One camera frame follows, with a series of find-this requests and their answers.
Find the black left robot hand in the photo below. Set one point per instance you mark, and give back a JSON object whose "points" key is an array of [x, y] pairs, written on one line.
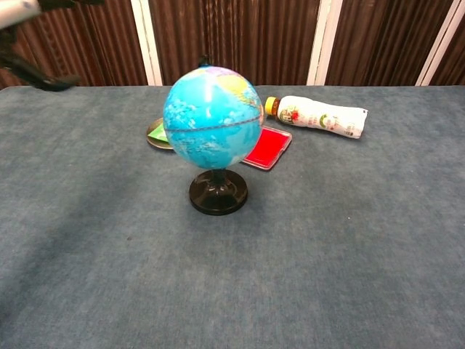
{"points": [[47, 83]]}

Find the blue world globe black stand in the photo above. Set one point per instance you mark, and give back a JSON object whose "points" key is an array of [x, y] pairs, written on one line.
{"points": [[212, 123]]}

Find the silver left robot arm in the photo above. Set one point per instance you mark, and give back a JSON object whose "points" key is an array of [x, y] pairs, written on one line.
{"points": [[16, 10]]}

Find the brown pleated screen panel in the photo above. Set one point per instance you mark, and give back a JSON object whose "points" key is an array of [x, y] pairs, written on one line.
{"points": [[452, 63], [385, 40], [236, 32], [101, 43]]}

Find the green paper packet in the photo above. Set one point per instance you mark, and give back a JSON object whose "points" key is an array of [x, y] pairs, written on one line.
{"points": [[157, 132]]}

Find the round metal plate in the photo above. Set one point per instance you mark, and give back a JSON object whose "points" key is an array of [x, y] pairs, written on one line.
{"points": [[156, 143]]}

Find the red ink pad clear case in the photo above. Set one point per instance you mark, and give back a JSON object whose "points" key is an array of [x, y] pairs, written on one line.
{"points": [[270, 147]]}

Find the blue felt table cloth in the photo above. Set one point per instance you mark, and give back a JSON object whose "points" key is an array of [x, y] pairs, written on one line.
{"points": [[232, 261]]}

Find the white plastic bottle yellow cap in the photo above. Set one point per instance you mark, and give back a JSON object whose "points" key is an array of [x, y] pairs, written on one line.
{"points": [[323, 117]]}

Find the white screen frame post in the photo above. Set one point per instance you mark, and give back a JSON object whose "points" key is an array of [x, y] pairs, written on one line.
{"points": [[324, 43], [439, 47], [146, 43]]}

